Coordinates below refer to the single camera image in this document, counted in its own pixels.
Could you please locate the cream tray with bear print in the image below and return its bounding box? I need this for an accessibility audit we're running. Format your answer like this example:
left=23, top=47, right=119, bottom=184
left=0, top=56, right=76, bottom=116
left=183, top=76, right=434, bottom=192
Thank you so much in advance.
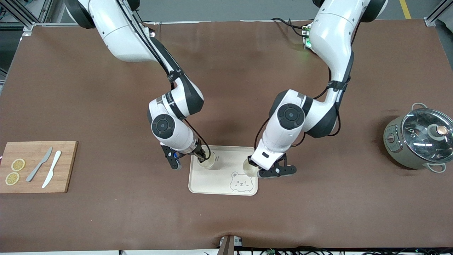
left=188, top=145, right=258, bottom=196

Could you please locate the grey plastic knife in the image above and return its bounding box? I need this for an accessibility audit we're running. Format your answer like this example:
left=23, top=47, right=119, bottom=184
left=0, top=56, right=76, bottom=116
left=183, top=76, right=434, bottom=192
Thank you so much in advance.
left=26, top=147, right=53, bottom=182

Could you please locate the metal table edge bracket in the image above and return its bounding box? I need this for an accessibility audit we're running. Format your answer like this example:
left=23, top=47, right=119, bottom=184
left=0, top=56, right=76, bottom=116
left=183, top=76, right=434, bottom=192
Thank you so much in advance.
left=219, top=234, right=243, bottom=255

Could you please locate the bamboo cutting board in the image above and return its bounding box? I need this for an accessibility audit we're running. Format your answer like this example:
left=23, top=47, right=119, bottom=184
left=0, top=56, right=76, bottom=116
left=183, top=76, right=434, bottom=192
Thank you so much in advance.
left=0, top=141, right=78, bottom=194

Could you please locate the grey-green electric cooking pot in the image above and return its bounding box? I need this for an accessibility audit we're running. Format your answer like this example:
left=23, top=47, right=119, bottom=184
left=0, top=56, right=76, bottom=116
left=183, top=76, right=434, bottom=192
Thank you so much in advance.
left=383, top=103, right=453, bottom=173

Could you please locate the black left base cable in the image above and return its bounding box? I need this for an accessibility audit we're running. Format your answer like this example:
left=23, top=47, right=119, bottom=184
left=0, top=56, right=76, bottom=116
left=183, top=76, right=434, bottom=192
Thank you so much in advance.
left=271, top=17, right=310, bottom=38

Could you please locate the white plastic knife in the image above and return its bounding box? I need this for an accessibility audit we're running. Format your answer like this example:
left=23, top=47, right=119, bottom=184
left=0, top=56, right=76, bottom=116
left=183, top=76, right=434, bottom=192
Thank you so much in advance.
left=42, top=151, right=62, bottom=189

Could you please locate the brown table mat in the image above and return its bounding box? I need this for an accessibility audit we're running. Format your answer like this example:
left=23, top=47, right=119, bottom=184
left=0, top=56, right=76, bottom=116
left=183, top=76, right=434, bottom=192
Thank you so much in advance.
left=0, top=19, right=453, bottom=253

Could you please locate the glass pot lid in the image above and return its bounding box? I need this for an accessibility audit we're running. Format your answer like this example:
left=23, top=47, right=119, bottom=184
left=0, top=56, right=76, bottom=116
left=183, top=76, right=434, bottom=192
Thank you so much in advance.
left=401, top=108, right=453, bottom=154

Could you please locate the white plastic cup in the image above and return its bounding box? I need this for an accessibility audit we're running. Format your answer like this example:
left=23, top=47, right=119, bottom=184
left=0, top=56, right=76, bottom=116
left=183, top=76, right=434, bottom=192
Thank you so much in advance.
left=243, top=158, right=259, bottom=177
left=196, top=156, right=216, bottom=170

